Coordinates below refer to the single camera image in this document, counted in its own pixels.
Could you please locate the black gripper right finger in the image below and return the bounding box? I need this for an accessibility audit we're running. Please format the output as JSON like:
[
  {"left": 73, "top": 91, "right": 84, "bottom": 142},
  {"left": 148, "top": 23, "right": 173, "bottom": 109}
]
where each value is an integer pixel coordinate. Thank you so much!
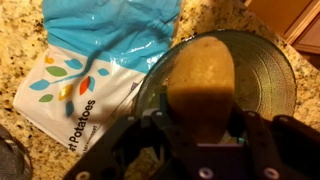
[{"left": 229, "top": 102, "right": 320, "bottom": 180}]

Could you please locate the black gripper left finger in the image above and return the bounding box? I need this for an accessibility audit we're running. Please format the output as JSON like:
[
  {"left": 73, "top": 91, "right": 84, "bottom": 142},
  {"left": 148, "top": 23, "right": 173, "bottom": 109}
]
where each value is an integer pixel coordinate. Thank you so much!
[{"left": 63, "top": 93, "right": 188, "bottom": 180}]

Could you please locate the large brown potato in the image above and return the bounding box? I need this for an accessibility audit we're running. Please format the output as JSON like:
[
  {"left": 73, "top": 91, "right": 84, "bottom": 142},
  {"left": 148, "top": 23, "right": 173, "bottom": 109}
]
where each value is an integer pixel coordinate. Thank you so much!
[{"left": 165, "top": 35, "right": 236, "bottom": 145}]

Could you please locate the clear glass bowl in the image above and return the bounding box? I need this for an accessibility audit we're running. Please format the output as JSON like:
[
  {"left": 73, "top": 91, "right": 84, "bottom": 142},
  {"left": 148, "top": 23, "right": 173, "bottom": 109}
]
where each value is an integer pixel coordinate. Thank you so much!
[{"left": 133, "top": 29, "right": 298, "bottom": 149}]

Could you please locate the blue white potato bag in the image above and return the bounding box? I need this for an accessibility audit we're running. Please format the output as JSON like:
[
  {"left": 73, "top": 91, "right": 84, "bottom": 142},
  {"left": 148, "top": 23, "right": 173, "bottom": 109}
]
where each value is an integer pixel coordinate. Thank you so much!
[{"left": 12, "top": 0, "right": 183, "bottom": 155}]

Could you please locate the dark gray cloth towel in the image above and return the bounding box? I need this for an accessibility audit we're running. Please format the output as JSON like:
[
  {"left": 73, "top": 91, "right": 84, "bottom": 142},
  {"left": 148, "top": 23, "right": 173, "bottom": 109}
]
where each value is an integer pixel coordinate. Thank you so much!
[{"left": 0, "top": 123, "right": 34, "bottom": 180}]

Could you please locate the wooden lower cabinet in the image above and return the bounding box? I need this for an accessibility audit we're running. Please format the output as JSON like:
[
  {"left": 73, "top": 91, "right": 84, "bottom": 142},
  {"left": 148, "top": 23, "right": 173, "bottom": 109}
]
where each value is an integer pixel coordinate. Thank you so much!
[{"left": 244, "top": 0, "right": 320, "bottom": 69}]

